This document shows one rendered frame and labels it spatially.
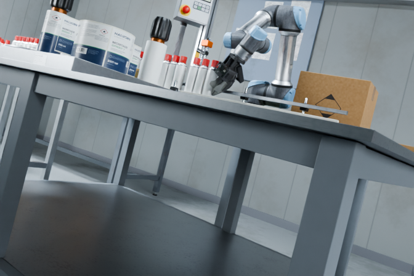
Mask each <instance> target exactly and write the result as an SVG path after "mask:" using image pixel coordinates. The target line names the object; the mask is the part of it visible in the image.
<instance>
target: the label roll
mask: <svg viewBox="0 0 414 276"><path fill-rule="evenodd" d="M135 38H136V37H135V36H134V35H133V34H130V33H129V32H127V31H124V30H122V29H120V28H117V27H115V26H111V25H107V24H105V23H100V22H95V21H92V20H80V21H79V25H78V29H77V32H76V36H75V41H74V43H73V48H72V51H71V56H72V57H77V58H79V59H83V60H86V61H88V62H91V63H94V64H97V65H100V66H103V67H106V68H109V69H112V70H115V71H118V72H120V73H124V74H126V72H127V69H128V65H129V60H130V58H131V53H132V48H133V45H134V41H135Z"/></svg>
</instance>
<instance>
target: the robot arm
mask: <svg viewBox="0 0 414 276"><path fill-rule="evenodd" d="M305 26H306V13H305V10H304V8H303V7H298V6H283V5H272V6H268V7H265V8H263V9H261V10H260V11H258V12H257V13H256V14H255V15H254V17H253V18H252V19H251V20H250V21H249V22H247V23H246V24H244V25H243V26H242V27H241V28H239V29H238V30H237V31H236V32H234V33H232V32H230V33H229V32H227V33H226V34H225V35H224V38H223V45H224V47H226V48H229V49H234V51H233V53H230V54H229V55H228V56H227V58H226V59H225V60H224V61H223V62H221V61H219V63H218V64H217V65H216V67H217V66H218V65H219V66H218V68H217V69H216V67H215V68H214V69H213V71H214V72H215V73H216V74H217V78H216V79H215V80H213V81H211V82H210V83H209V84H210V86H211V87H212V91H211V95H212V96H214V95H218V94H220V93H222V92H224V91H226V90H228V89H229V88H230V87H231V86H232V85H233V83H234V82H235V79H236V80H237V81H238V82H239V83H242V82H244V77H243V70H242V66H241V65H240V64H243V65H244V64H245V63H246V62H247V61H248V60H249V58H250V57H251V56H252V55H253V54H254V52H258V53H260V54H266V53H268V52H269V51H270V50H271V48H272V43H271V41H270V40H269V39H268V38H267V33H266V32H265V31H264V30H263V29H265V28H267V27H277V28H278V32H279V33H280V34H281V36H280V44H279V50H278V58H277V67H276V72H275V79H274V80H273V81H272V82H271V85H270V83H269V82H267V81H261V80H253V81H250V82H249V84H248V87H247V88H248V91H247V94H252V95H258V96H263V97H269V98H273V99H280V100H287V101H291V102H293V99H294V95H295V92H296V91H295V89H294V88H293V84H292V83H291V74H292V69H293V60H294V52H295V47H296V40H297V36H298V35H299V34H301V30H303V29H305ZM245 103H249V104H255V105H262V106H265V105H267V106H271V107H277V108H284V109H287V108H290V106H291V105H287V104H283V103H276V102H270V101H266V100H260V99H253V98H248V100H246V101H245Z"/></svg>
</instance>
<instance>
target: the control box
mask: <svg viewBox="0 0 414 276"><path fill-rule="evenodd" d="M194 1H197V2H200V3H202V4H206V5H208V6H210V9H209V13H206V12H202V11H200V10H197V9H194V8H193V4H194ZM212 3H213V0H211V3H208V2H205V1H202V0H177V4H176V8H175V11H174V16H173V19H174V20H177V21H180V22H184V23H186V24H189V25H192V26H195V27H198V28H200V26H206V25H207V23H208V19H209V14H210V11H211V6H212ZM184 6H189V7H190V12H189V13H187V14H185V13H183V11H182V8H183V7H184Z"/></svg>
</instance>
